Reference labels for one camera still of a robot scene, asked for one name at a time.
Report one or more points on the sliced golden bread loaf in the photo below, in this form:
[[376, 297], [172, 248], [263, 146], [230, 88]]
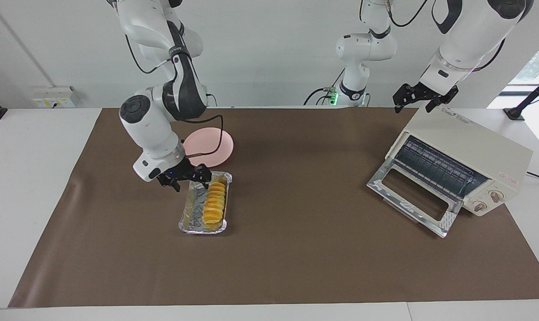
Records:
[[214, 203]]

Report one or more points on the brown table mat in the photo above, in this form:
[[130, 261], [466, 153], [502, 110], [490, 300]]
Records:
[[296, 258]]

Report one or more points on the bright window pane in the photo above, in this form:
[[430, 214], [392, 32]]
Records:
[[537, 62]]

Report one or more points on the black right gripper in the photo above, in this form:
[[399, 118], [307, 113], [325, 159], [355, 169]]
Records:
[[184, 173]]

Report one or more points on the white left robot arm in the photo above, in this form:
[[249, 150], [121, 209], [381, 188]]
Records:
[[466, 35]]

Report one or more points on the white toaster oven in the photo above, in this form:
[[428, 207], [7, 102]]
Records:
[[474, 142]]

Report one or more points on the pink round plate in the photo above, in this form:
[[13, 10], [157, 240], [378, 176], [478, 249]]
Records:
[[211, 142]]

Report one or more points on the white wall socket box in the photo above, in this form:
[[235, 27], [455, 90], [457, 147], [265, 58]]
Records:
[[55, 97]]

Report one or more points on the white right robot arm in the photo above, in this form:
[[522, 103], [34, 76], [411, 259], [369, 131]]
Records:
[[184, 89]]

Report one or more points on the black desk clamp stand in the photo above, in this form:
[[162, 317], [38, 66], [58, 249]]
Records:
[[526, 102]]

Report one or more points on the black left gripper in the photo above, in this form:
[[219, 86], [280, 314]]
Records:
[[423, 91]]

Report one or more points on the chrome framed glass oven door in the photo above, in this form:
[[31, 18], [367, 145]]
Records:
[[448, 220]]

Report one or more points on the aluminium foil tray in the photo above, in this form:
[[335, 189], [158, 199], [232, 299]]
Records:
[[193, 218]]

